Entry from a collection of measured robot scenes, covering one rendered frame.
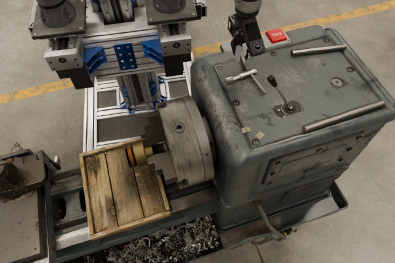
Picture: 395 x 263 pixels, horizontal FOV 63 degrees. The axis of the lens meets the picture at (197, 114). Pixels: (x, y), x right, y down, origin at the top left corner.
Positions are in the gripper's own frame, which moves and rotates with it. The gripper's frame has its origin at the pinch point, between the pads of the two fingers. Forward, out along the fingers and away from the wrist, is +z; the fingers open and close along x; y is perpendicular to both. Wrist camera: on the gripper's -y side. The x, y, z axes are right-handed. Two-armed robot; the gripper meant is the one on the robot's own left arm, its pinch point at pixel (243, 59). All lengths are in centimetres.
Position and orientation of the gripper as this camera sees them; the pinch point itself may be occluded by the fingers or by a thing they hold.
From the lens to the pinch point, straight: 112.6
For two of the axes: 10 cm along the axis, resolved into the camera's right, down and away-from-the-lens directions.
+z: 0.1, 5.6, 8.3
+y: -3.1, -7.8, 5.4
